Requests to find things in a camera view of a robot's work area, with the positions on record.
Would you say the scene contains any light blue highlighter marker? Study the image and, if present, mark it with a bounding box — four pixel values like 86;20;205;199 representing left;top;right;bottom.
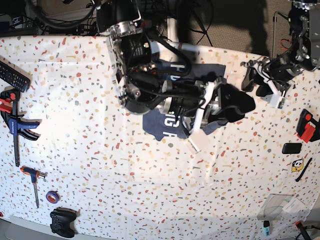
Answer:
263;220;271;237

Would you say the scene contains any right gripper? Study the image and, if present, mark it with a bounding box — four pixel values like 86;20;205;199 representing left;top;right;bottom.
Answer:
159;77;256;153

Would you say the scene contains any red black clamp right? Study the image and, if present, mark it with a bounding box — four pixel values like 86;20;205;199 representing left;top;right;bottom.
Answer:
296;109;320;143

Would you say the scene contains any black game controller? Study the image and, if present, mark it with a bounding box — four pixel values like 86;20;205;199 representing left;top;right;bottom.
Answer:
50;209;77;239

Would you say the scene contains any black TV remote control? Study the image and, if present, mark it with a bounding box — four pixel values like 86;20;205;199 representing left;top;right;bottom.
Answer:
0;61;31;93

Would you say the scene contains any orange black tool bottom right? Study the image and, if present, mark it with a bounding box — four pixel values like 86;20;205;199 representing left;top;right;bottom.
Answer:
295;221;311;240

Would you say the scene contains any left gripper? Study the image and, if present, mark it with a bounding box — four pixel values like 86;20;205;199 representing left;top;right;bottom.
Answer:
240;57;302;109

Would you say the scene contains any yellow cartoon sticker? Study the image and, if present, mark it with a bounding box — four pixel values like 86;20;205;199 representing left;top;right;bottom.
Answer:
291;158;304;173

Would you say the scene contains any clear plastic bag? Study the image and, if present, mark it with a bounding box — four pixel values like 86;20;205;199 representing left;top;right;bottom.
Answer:
257;194;294;221

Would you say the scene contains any blue grey T-shirt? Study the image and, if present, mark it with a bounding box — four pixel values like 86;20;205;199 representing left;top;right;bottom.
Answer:
142;59;228;141

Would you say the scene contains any white table leg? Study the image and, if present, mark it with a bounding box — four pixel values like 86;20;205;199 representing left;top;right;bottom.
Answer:
166;17;179;42

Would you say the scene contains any small black case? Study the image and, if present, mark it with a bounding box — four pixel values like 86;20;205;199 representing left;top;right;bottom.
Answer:
282;143;302;154

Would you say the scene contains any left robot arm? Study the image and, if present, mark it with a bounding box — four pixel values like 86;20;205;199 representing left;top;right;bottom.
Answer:
241;0;320;109

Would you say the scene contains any black pen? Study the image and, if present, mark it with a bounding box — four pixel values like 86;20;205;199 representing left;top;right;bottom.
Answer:
295;157;313;182

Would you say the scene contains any white paper card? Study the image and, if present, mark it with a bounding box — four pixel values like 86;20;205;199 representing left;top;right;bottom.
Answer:
282;197;305;214

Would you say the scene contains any orange blue T-handle screwdriver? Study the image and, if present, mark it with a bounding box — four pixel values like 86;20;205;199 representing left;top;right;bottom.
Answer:
20;166;47;209

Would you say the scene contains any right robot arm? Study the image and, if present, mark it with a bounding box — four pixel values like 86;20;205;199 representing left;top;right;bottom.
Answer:
95;0;256;152

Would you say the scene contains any purple tape roll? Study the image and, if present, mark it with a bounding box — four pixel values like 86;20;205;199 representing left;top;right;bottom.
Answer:
45;190;60;204

